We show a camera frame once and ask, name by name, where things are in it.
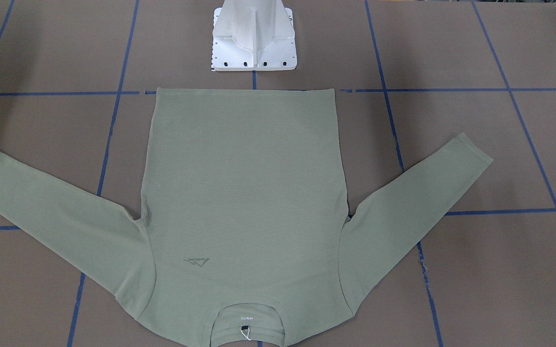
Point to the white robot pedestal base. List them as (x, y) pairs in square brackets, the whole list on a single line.
[(253, 35)]

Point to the olive green long-sleeve shirt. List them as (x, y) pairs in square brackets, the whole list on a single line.
[(245, 228)]

